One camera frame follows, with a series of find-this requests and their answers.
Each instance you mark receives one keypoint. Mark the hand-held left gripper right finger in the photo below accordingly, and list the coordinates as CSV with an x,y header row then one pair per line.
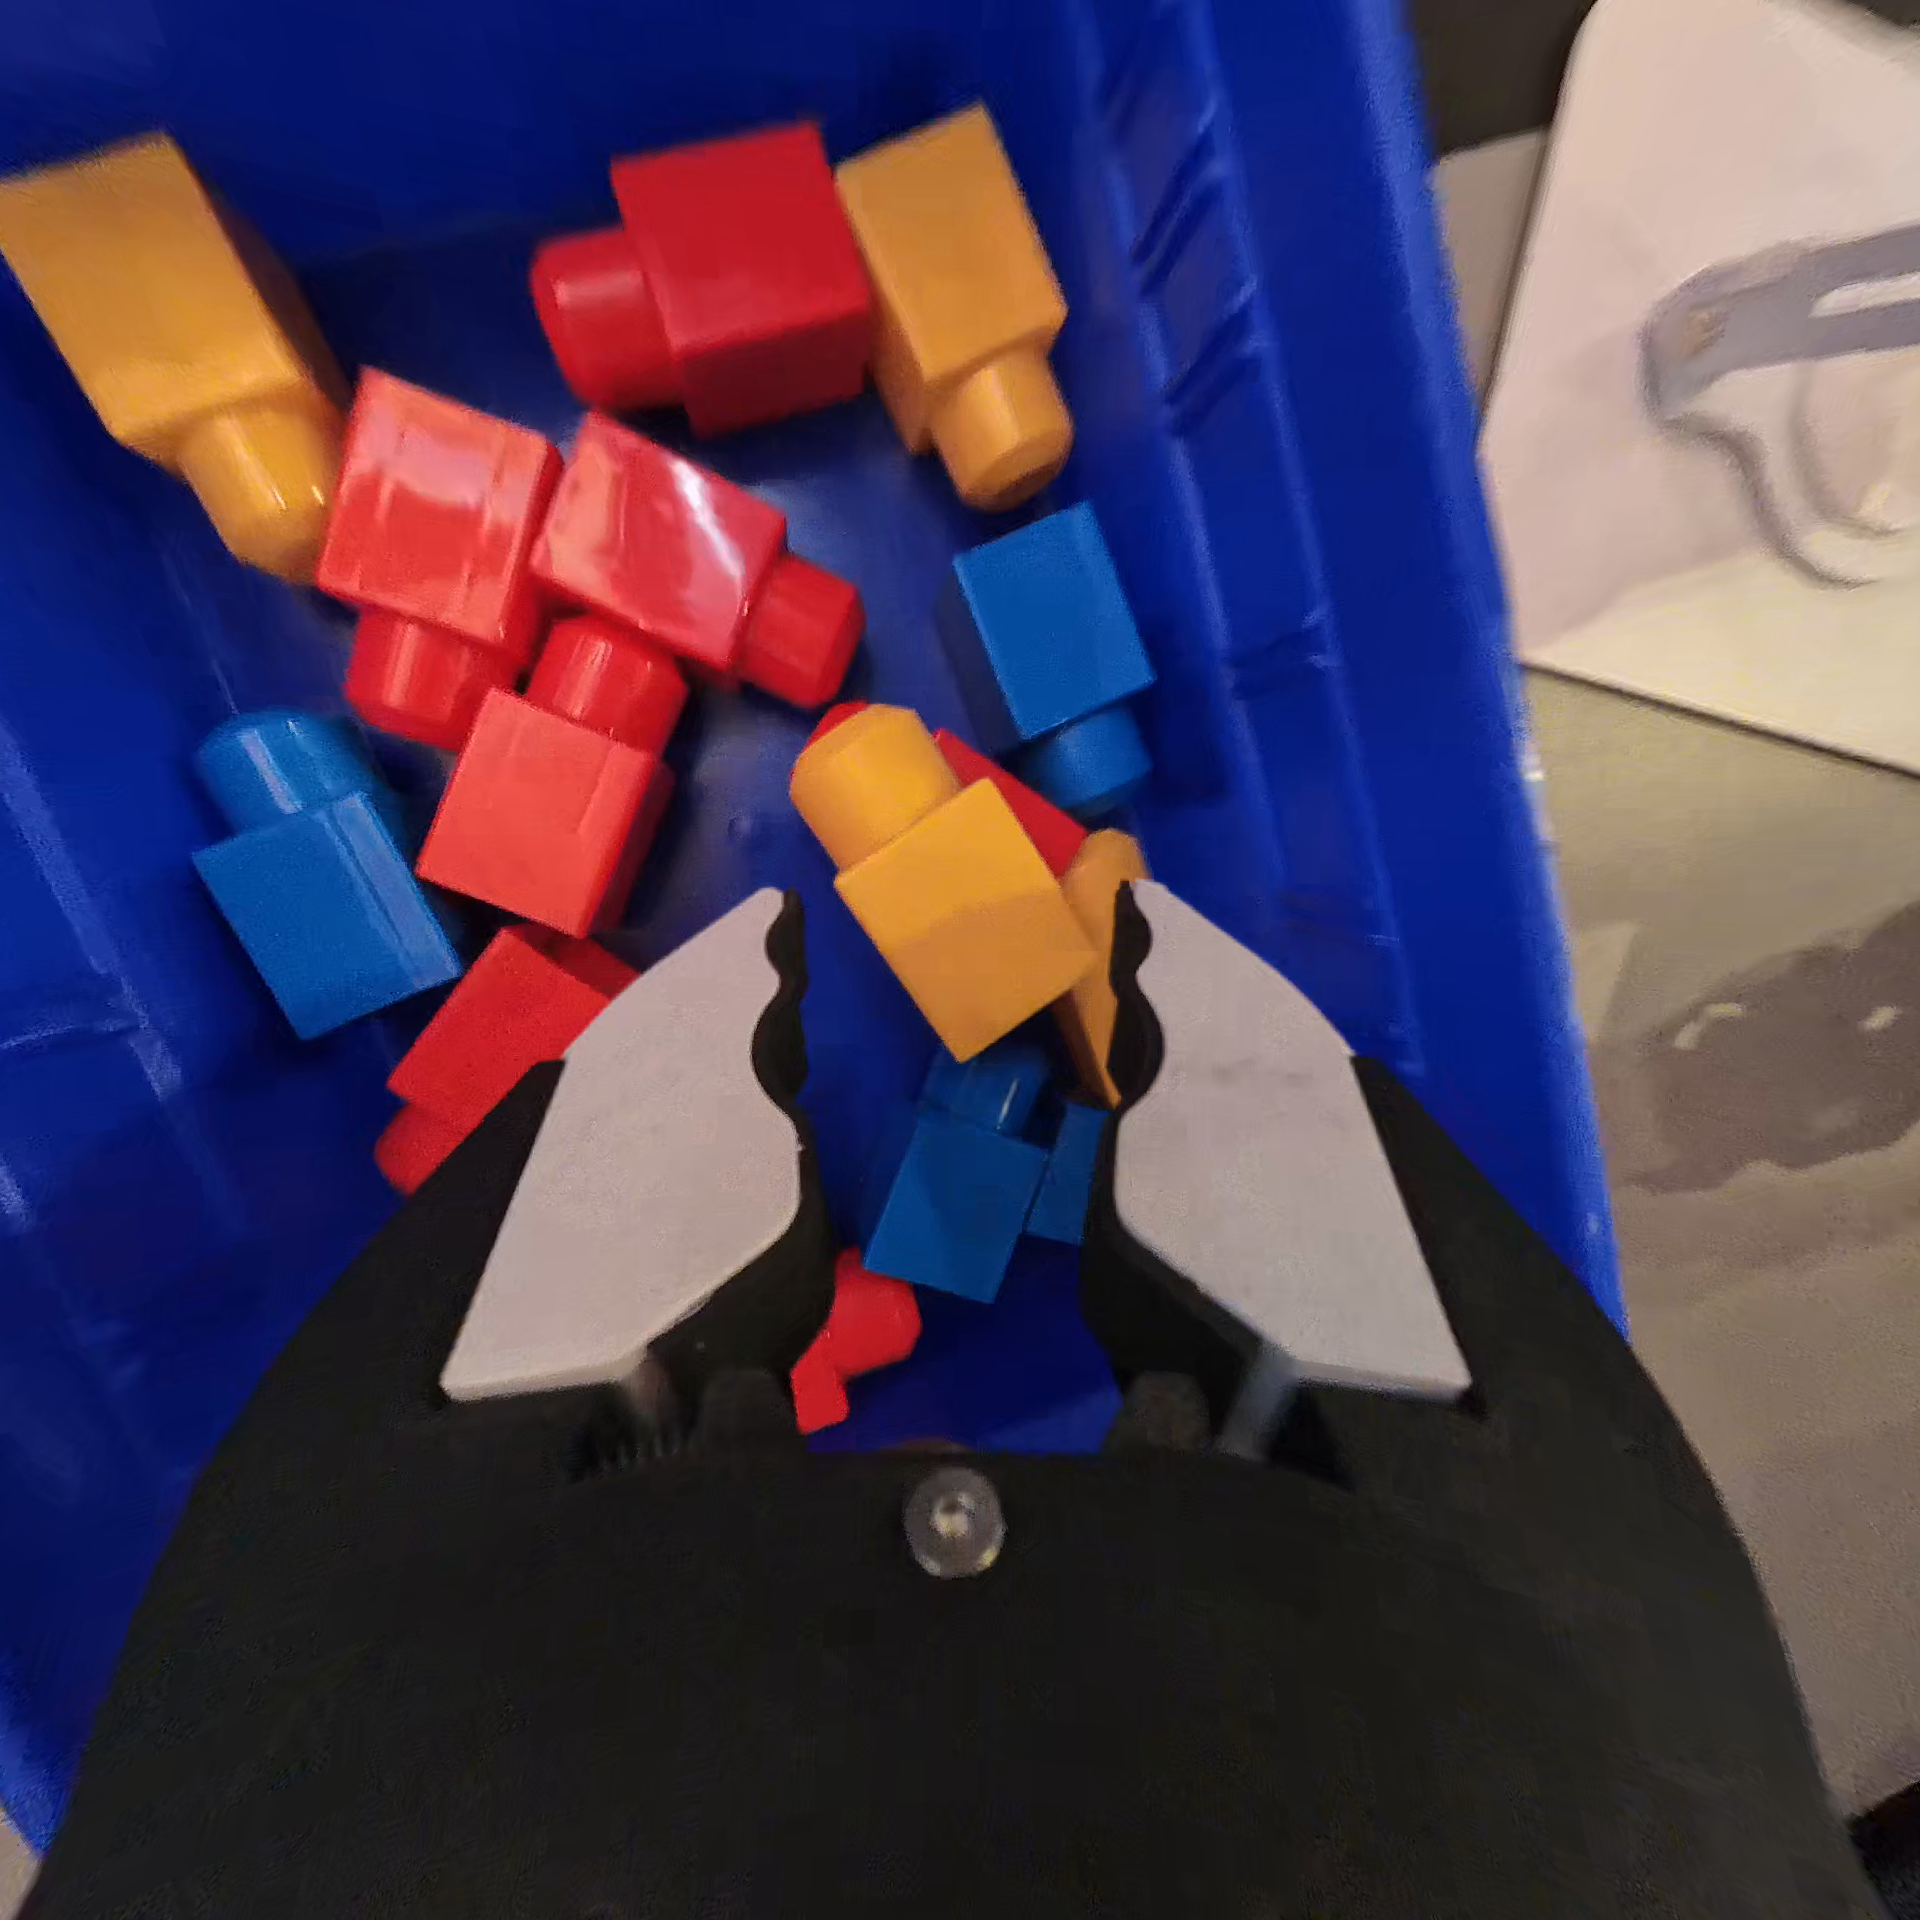
x,y
1276,1201

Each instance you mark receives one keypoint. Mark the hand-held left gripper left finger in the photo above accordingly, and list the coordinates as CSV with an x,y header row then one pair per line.
x,y
646,1201

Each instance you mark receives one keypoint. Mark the yellow toy block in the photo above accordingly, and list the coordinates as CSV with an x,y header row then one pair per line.
x,y
962,930

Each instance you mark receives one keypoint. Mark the pile of mixed building blocks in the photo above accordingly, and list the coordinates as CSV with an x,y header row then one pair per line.
x,y
451,509

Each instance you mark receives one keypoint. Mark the blue plastic bin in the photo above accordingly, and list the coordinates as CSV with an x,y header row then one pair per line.
x,y
1319,451

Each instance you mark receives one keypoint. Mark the grey desk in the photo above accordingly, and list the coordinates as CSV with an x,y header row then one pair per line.
x,y
1725,1349

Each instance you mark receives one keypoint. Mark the white adjustable stand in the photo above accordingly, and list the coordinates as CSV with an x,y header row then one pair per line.
x,y
1725,322

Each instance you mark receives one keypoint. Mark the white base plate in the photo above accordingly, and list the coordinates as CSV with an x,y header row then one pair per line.
x,y
1652,523

